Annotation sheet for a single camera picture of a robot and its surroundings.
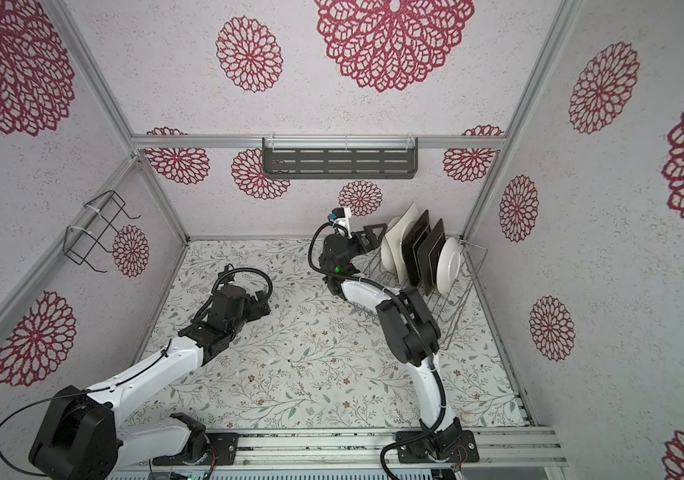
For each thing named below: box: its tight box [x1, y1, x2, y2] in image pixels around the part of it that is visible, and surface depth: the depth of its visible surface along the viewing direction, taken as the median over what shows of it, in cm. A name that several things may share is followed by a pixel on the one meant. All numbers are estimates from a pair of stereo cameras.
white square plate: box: [385, 202, 420, 285], surface depth 99 cm
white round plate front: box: [436, 236, 461, 294], surface depth 97 cm
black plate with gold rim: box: [417, 218, 446, 296], surface depth 95 cm
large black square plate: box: [401, 210, 430, 287], surface depth 98 cm
